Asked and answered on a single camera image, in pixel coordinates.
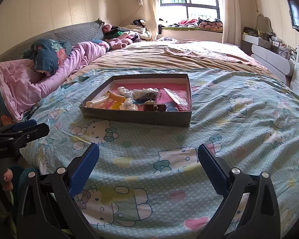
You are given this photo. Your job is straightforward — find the cream hair claw clip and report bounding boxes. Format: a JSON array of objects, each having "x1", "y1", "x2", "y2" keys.
[{"x1": 86, "y1": 96, "x2": 109, "y2": 109}]

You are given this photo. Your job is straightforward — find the bagged yellow hoop earrings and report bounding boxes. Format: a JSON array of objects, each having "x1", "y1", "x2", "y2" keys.
[{"x1": 107, "y1": 91, "x2": 126, "y2": 110}]

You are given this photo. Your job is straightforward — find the bagged white lace accessory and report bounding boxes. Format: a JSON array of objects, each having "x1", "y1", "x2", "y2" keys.
[{"x1": 117, "y1": 86, "x2": 133, "y2": 98}]

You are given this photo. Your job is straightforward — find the pearl hair clip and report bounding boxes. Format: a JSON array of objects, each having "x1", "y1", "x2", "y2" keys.
[{"x1": 119, "y1": 98, "x2": 138, "y2": 111}]

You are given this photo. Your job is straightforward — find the bagged red ball earrings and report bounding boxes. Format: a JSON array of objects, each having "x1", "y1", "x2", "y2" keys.
[{"x1": 164, "y1": 88, "x2": 188, "y2": 111}]

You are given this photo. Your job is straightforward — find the bagged dark beaded jewelry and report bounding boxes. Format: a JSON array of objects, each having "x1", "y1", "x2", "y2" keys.
[{"x1": 132, "y1": 88, "x2": 159, "y2": 103}]

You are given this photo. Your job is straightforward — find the blue small box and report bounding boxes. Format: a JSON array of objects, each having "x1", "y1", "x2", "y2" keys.
[{"x1": 165, "y1": 102, "x2": 179, "y2": 112}]

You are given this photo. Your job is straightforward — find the maroon strap wristwatch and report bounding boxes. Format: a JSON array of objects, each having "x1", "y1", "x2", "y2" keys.
[{"x1": 143, "y1": 100, "x2": 167, "y2": 112}]

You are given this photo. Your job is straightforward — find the person's left hand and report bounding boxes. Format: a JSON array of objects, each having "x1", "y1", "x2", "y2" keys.
[{"x1": 2, "y1": 168, "x2": 13, "y2": 192}]

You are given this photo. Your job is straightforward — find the pink quilt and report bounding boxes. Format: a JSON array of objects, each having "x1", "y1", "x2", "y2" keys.
[{"x1": 0, "y1": 40, "x2": 110, "y2": 126}]

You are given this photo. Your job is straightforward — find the dark floral pillow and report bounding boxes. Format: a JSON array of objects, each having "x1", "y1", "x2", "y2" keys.
[{"x1": 21, "y1": 38, "x2": 72, "y2": 77}]

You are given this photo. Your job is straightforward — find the hello kitty bed sheet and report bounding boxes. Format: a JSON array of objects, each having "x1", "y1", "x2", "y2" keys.
[{"x1": 21, "y1": 69, "x2": 299, "y2": 238}]

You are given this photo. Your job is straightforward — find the grey quilted headboard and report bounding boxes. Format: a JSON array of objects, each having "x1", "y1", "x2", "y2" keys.
[{"x1": 0, "y1": 21, "x2": 105, "y2": 75}]

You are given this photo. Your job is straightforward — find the clothes pile on bed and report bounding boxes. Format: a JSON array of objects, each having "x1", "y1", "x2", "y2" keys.
[{"x1": 102, "y1": 19, "x2": 152, "y2": 50}]

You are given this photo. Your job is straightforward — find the dark cardboard tray box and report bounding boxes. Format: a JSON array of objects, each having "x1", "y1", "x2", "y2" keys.
[{"x1": 80, "y1": 73, "x2": 192, "y2": 127}]

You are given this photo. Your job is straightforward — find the white long low cabinet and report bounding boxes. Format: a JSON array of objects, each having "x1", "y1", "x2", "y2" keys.
[{"x1": 241, "y1": 34, "x2": 294, "y2": 86}]

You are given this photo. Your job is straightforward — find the tan bed cover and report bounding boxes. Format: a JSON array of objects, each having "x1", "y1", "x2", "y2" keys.
[{"x1": 65, "y1": 40, "x2": 275, "y2": 83}]

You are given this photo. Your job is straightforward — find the cream curtain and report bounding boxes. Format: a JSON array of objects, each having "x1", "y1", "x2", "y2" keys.
[{"x1": 219, "y1": 0, "x2": 241, "y2": 46}]

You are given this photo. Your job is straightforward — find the window sill clothes pile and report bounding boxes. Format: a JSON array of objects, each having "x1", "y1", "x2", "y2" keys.
[{"x1": 158, "y1": 17, "x2": 223, "y2": 33}]

